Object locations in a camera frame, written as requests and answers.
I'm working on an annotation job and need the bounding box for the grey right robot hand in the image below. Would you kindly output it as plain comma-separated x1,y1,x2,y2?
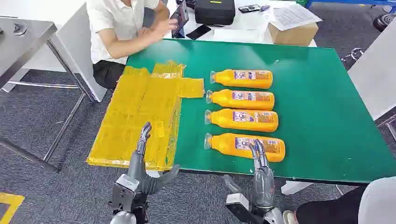
222,139,276,210

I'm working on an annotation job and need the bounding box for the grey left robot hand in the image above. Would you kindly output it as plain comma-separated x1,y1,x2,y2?
127,121,181,196

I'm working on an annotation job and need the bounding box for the orange drink bottle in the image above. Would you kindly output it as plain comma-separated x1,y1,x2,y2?
204,108,279,133
210,69,274,90
205,89,276,111
203,133,286,163

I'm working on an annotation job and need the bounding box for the white table leg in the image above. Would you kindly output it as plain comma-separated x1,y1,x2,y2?
280,180,315,196

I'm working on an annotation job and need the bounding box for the white panel board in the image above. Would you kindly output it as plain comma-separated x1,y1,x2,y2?
347,18,396,121
49,2,108,104

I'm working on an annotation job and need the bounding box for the seated person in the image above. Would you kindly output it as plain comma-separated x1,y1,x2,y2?
85,0,179,91

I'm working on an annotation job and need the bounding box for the black smartphone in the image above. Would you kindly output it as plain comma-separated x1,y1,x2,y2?
186,24,212,41

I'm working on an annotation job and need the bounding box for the cardboard box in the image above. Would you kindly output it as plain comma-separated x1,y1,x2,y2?
268,21,319,47

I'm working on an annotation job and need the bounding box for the black tablet on stand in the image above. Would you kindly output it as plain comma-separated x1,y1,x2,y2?
169,0,190,40

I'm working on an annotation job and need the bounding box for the white desk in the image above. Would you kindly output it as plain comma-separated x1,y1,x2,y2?
162,0,318,48

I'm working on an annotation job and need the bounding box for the steel table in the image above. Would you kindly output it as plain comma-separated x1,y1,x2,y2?
0,16,95,174

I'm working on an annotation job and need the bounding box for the black carrying case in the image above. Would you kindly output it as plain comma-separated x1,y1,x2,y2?
194,0,236,26

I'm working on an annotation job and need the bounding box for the printed paper sheet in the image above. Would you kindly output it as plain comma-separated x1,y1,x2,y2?
269,3,323,32

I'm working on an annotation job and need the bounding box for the small black device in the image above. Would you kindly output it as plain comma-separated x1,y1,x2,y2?
238,3,262,14

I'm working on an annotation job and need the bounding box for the small metal part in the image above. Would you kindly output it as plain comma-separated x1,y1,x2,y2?
13,22,28,36

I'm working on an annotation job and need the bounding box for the blue metal rack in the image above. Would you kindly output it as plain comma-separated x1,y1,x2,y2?
304,0,396,9

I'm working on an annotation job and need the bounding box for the black round base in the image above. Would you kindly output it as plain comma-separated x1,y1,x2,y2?
372,14,396,34

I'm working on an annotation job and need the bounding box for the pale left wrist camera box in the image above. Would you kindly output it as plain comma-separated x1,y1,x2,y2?
111,174,141,211

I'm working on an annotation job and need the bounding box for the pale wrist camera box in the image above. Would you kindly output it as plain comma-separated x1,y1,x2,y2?
111,174,141,211
225,193,267,224

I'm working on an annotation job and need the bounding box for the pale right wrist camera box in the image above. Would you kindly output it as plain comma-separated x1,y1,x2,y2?
225,193,267,224

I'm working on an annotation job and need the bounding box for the cable on floor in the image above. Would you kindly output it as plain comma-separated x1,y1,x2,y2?
339,47,368,63

